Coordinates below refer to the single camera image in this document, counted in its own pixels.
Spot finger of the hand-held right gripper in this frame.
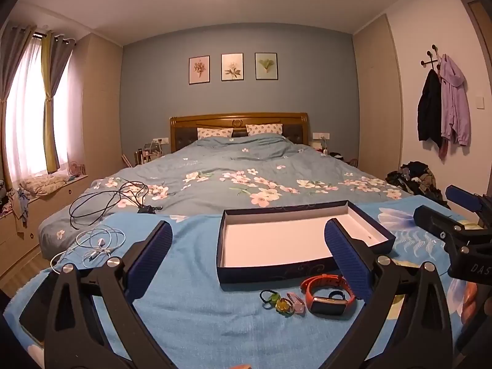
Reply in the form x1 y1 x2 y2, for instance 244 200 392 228
414 204 467 244
445 184 492 216

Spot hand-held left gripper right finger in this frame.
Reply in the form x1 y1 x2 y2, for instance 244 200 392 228
324 217 455 369

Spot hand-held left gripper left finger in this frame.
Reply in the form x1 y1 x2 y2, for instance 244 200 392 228
19 220 173 369

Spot orange smartwatch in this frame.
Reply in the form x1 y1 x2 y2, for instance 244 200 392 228
300 274 358 315

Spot dark blue shallow box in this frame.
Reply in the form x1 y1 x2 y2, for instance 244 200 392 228
216 200 396 286

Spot pink crystal pendant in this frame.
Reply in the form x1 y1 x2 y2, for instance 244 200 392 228
286 293 308 317

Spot green bead hair tie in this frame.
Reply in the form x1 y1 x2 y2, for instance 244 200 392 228
260 289 280 309

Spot pile of dark clothes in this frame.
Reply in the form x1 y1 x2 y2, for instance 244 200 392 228
385 161 448 206

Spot white earphones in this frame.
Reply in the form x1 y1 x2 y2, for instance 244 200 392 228
52 227 127 270

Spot blue flower print blanket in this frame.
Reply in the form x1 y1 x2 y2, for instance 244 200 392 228
0 200 492 369

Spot bedside bottles and chargers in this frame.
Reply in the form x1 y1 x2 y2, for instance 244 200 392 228
133 142 164 168

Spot black jacket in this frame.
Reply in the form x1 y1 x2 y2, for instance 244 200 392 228
417 68 443 150

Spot purple jacket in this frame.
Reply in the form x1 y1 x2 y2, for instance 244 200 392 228
438 54 471 147

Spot bedside table clutter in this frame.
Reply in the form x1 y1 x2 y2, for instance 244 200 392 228
311 140 360 167

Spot beige window bench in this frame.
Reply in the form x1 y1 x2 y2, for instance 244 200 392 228
0 175 91 270

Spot grey-blue floral duvet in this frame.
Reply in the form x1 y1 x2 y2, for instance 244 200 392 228
38 135 412 254

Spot beige wardrobe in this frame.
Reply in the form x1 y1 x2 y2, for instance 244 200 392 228
353 13 404 177
67 33 125 185

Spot folded pale blanket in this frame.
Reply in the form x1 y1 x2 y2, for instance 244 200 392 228
19 173 70 195

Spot spotted white pillow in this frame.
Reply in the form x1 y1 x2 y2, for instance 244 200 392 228
246 124 284 137
197 127 234 140

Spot wooden bed headboard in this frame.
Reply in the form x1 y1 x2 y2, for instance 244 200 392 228
170 113 309 153

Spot brown wooden door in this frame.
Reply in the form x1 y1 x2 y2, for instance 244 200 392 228
460 0 492 97

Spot grey and yellow curtain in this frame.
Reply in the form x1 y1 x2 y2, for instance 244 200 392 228
40 31 73 173
0 23 37 185

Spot white sheer curtain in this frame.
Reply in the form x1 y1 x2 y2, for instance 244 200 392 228
4 38 70 185

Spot framed white flower picture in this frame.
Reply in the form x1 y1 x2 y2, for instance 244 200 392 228
221 53 244 81

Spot framed green leaf picture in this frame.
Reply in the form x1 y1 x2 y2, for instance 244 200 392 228
255 52 278 81

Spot black charger cable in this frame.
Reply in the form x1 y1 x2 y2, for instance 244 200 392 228
69 182 164 235

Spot black wall coat rack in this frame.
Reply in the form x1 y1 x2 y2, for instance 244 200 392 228
420 45 448 70

